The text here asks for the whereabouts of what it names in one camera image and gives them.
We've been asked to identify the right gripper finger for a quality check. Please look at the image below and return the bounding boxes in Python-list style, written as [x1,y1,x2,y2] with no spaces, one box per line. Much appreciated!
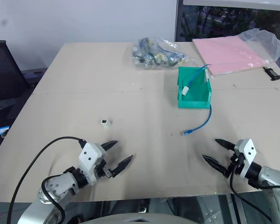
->
[215,139,236,152]
[202,154,228,175]

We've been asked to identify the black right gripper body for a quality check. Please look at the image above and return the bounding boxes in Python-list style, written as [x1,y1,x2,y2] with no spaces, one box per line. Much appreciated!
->
[224,151,246,181]

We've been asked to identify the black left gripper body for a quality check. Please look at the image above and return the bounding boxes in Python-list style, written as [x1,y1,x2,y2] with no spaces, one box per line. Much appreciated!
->
[94,159,115,181]

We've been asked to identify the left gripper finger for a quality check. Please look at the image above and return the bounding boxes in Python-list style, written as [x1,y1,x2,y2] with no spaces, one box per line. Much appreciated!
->
[100,140,119,152]
[108,154,134,178]

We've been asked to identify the small white connector block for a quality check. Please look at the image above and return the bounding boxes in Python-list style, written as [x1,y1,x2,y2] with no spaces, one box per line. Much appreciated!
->
[100,119,113,130]

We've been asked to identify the green plastic bin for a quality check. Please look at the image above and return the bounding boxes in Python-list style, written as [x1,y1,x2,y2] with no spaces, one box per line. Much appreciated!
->
[177,66,213,110]

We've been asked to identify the black hand tool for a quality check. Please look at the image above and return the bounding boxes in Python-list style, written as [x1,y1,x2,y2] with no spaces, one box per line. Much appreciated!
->
[263,66,280,82]

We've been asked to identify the pink foam sheet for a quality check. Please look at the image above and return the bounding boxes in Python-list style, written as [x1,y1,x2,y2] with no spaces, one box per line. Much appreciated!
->
[192,36,275,78]

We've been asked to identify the clear bag of small parts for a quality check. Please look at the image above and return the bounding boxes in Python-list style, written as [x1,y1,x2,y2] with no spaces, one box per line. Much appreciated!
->
[130,36,189,70]

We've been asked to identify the empty clear plastic bag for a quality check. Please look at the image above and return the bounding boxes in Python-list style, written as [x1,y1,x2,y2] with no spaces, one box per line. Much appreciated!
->
[237,28,280,64]

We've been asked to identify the dark window pane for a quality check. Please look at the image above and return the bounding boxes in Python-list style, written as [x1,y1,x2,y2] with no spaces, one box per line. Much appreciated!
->
[175,0,280,73]

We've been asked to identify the black office chair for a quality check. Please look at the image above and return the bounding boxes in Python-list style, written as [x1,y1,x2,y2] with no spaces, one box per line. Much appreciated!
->
[0,40,49,143]

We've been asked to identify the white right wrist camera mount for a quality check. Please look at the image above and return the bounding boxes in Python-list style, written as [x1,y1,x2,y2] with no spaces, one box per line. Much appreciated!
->
[233,138,258,181]

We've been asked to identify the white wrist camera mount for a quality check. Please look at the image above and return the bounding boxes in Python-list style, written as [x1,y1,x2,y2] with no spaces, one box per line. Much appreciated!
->
[233,138,258,181]
[78,142,106,186]

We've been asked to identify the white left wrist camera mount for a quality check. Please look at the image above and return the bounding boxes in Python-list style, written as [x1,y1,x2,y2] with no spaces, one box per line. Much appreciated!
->
[78,142,106,186]

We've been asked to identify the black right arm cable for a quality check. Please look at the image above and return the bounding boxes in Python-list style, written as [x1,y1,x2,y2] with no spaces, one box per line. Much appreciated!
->
[229,158,274,223]

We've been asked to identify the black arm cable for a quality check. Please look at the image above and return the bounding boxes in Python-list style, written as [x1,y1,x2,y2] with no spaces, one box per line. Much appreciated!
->
[7,136,87,224]
[229,158,274,223]

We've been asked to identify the blue Ethernet cable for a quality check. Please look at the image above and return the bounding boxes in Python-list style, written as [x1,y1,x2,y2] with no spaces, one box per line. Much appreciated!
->
[180,63,213,137]

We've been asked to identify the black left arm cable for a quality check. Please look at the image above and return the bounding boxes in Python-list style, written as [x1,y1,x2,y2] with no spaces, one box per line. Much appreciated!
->
[7,136,87,224]

